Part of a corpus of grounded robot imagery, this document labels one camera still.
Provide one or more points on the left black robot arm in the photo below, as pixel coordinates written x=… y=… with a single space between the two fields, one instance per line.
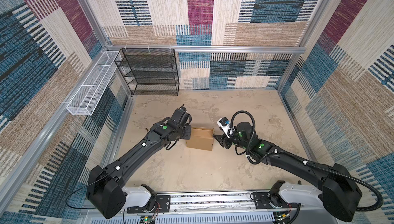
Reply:
x=106 y=188

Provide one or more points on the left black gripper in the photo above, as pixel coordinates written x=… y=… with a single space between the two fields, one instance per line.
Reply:
x=187 y=136

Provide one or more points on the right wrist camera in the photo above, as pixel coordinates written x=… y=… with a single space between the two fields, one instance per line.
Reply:
x=225 y=125

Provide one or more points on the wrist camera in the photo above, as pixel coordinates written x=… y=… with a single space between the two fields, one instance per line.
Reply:
x=225 y=125
x=183 y=109

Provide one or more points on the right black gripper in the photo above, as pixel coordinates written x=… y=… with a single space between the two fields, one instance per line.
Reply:
x=223 y=141

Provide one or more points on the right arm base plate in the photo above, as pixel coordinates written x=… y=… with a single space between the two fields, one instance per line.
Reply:
x=264 y=200

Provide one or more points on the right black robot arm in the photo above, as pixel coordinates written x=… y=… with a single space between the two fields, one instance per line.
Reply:
x=338 y=191

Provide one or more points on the white wire mesh basket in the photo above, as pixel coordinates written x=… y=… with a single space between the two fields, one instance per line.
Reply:
x=88 y=95

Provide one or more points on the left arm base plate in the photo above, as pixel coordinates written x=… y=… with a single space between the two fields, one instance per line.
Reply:
x=158 y=203

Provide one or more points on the brown cardboard box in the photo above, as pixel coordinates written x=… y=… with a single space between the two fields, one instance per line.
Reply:
x=201 y=138

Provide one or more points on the aluminium front rail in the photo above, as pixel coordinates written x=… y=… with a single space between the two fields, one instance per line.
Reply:
x=305 y=196

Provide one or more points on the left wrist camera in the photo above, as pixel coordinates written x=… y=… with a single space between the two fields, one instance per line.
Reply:
x=183 y=109

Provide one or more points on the black wire mesh shelf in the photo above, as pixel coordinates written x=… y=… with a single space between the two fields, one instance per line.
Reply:
x=149 y=71

